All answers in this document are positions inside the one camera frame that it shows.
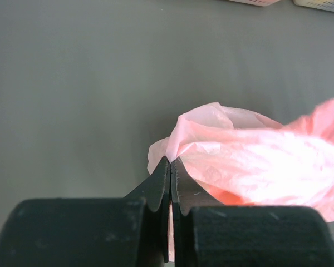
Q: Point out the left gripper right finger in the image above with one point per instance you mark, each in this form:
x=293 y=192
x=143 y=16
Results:
x=208 y=233

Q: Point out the left white plastic basket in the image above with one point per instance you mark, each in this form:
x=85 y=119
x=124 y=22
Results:
x=260 y=3

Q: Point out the white plastic basket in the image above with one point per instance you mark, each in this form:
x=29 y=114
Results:
x=325 y=5
x=260 y=3

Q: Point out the pink plastic bag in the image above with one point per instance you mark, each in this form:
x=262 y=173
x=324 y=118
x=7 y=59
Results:
x=241 y=157

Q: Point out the right white plastic basket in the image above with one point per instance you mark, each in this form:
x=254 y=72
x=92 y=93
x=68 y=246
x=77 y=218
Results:
x=325 y=5

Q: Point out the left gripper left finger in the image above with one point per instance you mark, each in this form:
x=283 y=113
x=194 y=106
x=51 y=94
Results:
x=126 y=231

